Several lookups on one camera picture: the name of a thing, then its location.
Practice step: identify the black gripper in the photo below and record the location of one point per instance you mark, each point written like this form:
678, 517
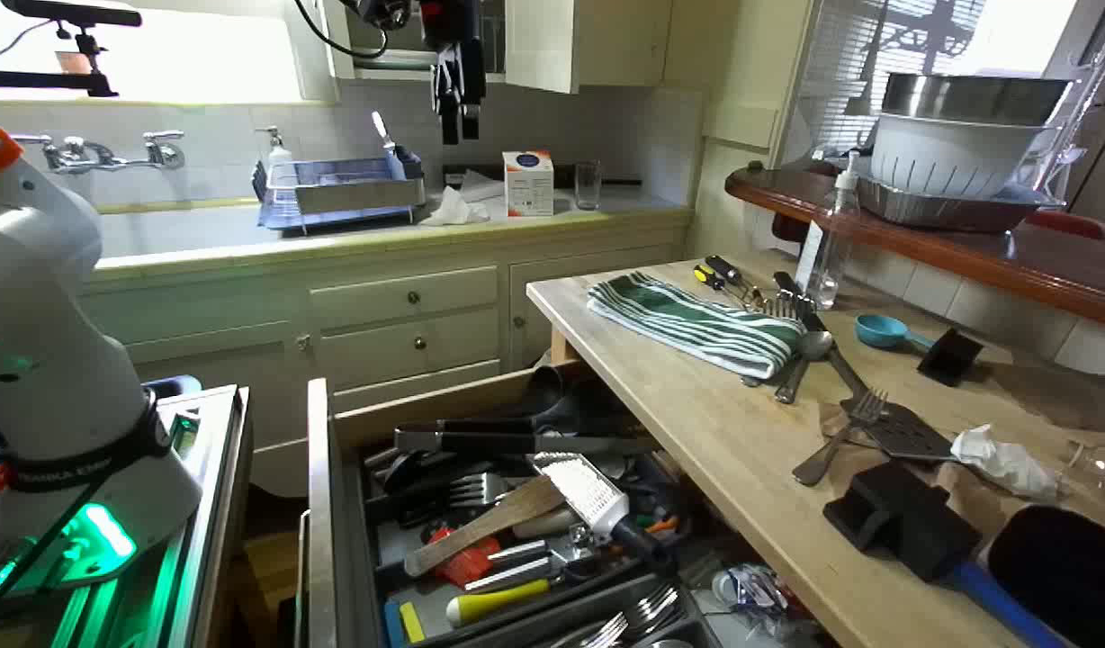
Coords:
459, 49

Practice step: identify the white green striped towel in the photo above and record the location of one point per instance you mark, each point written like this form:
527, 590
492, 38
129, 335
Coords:
694, 326

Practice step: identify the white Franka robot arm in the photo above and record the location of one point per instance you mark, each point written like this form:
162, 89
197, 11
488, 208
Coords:
47, 335

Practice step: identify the white dish brush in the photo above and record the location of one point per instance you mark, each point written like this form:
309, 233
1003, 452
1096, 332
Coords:
390, 142

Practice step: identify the white crumpled bag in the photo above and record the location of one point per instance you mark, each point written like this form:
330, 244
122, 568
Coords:
465, 208

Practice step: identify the blue dish rack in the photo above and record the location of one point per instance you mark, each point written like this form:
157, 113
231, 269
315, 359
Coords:
335, 193

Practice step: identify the clear sink soap bottle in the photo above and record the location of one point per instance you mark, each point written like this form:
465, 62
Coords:
283, 175

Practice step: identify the cream kitchen base cabinet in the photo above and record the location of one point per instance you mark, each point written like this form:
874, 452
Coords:
393, 300

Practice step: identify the yellow black screwdriver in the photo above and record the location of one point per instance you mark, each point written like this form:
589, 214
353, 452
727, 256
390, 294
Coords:
702, 276

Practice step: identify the black plastic ladle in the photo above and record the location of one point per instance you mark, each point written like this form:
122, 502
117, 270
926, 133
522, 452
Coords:
563, 402

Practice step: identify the silver serving fork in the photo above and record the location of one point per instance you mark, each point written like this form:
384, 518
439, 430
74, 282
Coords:
465, 491

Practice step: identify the chrome sink faucet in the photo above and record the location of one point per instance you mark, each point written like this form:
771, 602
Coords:
78, 154

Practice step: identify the wooden spatula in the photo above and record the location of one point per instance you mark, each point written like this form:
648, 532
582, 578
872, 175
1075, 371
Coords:
492, 522

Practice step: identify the wooden kitchen island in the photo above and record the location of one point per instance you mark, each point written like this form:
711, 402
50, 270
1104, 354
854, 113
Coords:
717, 444

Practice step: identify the silver spoon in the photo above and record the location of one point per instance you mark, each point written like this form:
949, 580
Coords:
814, 342

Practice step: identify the open wooden utensil drawer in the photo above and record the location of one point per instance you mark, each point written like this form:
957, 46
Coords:
323, 517

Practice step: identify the metal robot mounting table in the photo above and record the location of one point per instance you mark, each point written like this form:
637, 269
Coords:
211, 480

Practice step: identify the red kitchen tool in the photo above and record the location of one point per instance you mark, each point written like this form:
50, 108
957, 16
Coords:
468, 564

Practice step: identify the teal measuring spoon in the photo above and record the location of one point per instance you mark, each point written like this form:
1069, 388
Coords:
880, 332

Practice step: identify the dark metal baking pan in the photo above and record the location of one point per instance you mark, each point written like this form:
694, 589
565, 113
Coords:
932, 214

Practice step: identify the gray cutlery tray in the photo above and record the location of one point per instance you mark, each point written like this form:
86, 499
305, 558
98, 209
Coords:
572, 590

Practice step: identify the brown wooden bar shelf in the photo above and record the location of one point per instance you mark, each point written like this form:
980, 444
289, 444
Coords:
932, 246

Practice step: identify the white colander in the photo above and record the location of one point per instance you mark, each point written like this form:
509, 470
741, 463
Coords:
951, 156

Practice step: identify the blue yellow small tool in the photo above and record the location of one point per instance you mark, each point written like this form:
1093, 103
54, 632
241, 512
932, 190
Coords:
399, 620

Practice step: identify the metal mixing bowl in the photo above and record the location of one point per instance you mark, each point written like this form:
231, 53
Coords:
968, 95

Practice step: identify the silver tongs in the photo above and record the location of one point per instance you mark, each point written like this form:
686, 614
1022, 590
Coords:
634, 616

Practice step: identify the dark metal spatula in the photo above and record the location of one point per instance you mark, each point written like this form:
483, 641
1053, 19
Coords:
896, 432

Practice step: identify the small black block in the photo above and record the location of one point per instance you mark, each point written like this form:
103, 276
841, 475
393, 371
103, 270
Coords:
949, 359

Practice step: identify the crumpled plastic bag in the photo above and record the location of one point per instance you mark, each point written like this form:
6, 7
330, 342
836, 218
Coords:
751, 589

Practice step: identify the red dish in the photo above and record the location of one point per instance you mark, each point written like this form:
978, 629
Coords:
1075, 226

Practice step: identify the white crumpled paper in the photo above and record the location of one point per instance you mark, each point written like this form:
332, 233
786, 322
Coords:
996, 463

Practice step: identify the clear plastic wrap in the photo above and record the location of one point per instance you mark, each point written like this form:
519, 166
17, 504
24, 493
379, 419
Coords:
1104, 470

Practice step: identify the cream upper wall cabinet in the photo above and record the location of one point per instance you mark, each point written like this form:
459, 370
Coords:
539, 49

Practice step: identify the black camera stand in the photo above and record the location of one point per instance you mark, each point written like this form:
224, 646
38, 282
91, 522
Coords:
78, 16

